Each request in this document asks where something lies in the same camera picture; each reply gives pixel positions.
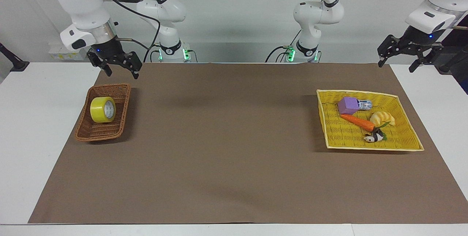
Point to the purple block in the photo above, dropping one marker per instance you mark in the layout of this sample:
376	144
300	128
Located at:
348	105

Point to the yellow tape roll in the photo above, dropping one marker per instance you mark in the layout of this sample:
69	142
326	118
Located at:
98	111

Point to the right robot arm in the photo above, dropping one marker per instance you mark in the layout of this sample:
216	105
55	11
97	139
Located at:
84	2

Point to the black stand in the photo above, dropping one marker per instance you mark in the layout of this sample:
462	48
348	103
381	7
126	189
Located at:
11	60

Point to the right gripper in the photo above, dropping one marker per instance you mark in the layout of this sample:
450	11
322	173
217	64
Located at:
108	49

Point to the yellow toy bread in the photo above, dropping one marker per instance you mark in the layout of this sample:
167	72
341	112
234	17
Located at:
382	118

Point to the brown wicker basket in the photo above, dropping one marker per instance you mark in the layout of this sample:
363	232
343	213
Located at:
120	111

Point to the panda toy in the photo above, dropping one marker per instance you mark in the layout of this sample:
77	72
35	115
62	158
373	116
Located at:
373	138

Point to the orange toy carrot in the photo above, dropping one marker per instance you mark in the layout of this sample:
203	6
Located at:
356	121

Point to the white and blue can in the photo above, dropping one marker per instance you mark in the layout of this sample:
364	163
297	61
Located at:
365	104

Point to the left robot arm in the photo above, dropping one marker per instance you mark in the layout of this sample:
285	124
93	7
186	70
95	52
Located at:
318	9

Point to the white box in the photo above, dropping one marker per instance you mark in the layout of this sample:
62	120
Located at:
60	53

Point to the yellow woven basket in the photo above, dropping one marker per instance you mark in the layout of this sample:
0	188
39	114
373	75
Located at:
343	133

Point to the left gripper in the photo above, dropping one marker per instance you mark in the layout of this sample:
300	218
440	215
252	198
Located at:
420	37

